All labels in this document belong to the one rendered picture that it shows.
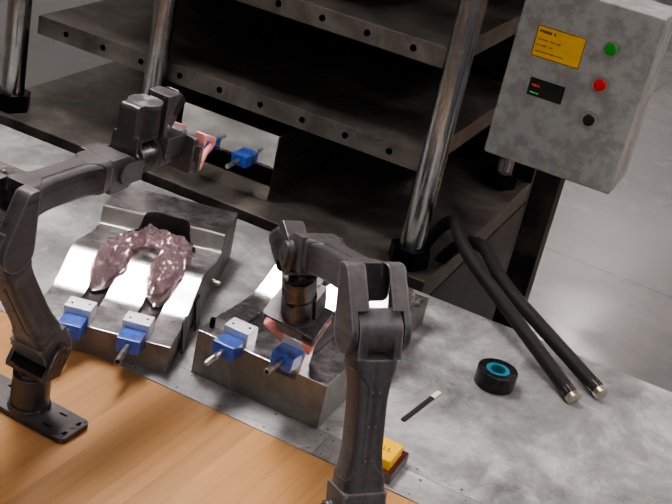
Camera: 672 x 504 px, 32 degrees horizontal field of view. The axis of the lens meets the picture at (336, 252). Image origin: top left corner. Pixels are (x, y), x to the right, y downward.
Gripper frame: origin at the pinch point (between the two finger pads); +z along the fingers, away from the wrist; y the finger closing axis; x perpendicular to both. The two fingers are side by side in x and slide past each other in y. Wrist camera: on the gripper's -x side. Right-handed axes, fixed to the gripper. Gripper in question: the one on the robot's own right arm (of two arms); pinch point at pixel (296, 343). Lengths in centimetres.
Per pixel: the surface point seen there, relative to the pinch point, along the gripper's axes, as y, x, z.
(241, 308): 16.1, -7.4, 10.1
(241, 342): 9.0, 3.7, 2.1
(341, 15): 39, -85, 5
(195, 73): 72, -74, 30
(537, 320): -30, -49, 29
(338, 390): -8.5, -0.5, 8.9
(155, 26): 83, -73, 20
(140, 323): 26.9, 8.7, 3.5
